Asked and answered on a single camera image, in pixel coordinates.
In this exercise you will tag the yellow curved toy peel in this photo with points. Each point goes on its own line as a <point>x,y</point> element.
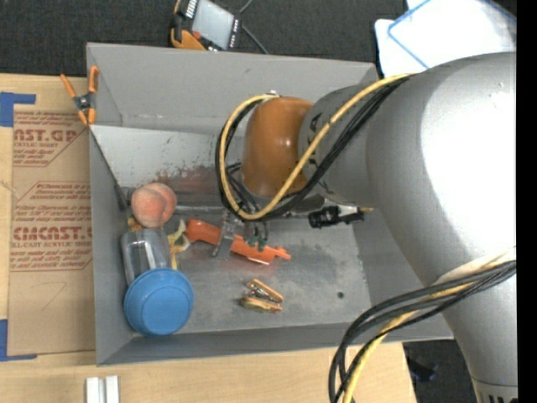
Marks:
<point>179,242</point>

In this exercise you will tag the clear glass jar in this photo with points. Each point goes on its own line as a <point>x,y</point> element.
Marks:
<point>144,254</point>

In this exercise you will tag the blue plastic bowl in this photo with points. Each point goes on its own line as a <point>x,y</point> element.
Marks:
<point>158,302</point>

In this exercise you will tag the grey metal bin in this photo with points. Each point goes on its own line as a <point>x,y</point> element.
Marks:
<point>293,275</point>

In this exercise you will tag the toy peach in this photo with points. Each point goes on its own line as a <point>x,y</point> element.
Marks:
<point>152,205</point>

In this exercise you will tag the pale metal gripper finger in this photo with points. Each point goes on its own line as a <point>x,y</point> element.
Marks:
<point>233,232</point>
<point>220,248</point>

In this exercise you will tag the brown cardboard board red print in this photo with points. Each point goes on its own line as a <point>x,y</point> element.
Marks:
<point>50,300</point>

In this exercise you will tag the black cylinder on white bracket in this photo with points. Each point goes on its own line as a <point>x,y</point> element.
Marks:
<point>325,216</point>

